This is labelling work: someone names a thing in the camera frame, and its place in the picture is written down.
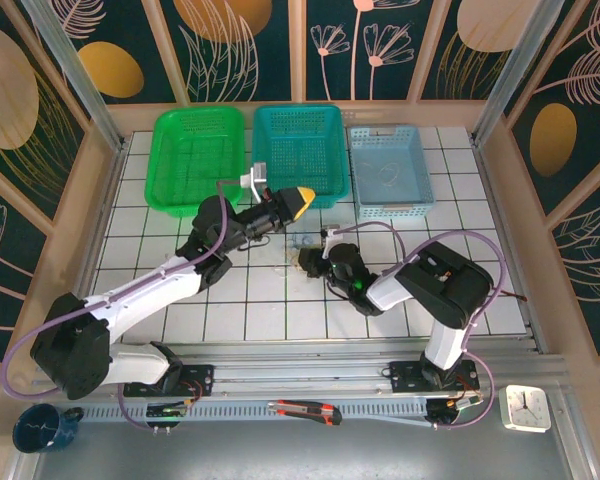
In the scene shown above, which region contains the light blue plastic basket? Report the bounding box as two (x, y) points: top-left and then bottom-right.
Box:
(347, 123), (437, 221)

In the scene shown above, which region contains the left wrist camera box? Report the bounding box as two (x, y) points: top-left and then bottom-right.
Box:
(239, 162), (271, 203)

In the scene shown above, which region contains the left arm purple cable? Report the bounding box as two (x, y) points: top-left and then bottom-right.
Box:
(0, 180), (245, 432)

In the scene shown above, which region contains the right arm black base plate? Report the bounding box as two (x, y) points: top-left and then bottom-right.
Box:
(388, 360), (481, 395)

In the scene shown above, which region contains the aluminium frame post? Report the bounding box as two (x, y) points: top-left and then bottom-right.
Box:
(21, 0), (127, 151)
(471, 0), (567, 147)

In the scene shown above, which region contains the red black utility knife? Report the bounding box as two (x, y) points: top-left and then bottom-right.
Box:
(267, 399), (344, 427)

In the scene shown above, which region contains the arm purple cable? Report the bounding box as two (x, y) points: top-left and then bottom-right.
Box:
(0, 180), (245, 432)
(335, 221), (507, 431)

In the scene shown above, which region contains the grey flat bar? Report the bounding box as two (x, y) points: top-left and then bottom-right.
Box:
(340, 413), (434, 429)

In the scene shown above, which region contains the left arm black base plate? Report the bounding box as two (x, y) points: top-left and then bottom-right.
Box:
(123, 364), (216, 399)

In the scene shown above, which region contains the thin pale blue cable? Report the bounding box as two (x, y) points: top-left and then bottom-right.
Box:
(285, 230), (314, 251)

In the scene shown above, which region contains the aluminium mounting rail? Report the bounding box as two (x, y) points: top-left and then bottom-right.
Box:
(28, 342), (566, 402)

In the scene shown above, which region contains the green plastic basket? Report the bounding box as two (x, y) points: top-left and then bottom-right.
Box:
(144, 107), (246, 219)

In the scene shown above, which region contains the slotted grey cable duct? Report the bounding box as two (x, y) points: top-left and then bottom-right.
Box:
(77, 399), (434, 422)

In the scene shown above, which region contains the white square clock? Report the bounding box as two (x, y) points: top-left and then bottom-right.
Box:
(498, 383), (552, 434)

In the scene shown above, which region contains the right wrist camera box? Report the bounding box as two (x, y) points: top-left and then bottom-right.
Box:
(319, 225), (342, 260)

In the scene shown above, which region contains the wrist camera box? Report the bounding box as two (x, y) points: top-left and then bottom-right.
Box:
(239, 162), (271, 203)
(319, 225), (342, 260)

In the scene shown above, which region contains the teal plastic basket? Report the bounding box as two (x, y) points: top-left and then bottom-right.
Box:
(249, 103), (352, 211)

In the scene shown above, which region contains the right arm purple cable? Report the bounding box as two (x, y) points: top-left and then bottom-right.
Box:
(335, 221), (507, 431)

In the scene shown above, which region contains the dark blue mug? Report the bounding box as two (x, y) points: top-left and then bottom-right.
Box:
(12, 403), (85, 454)

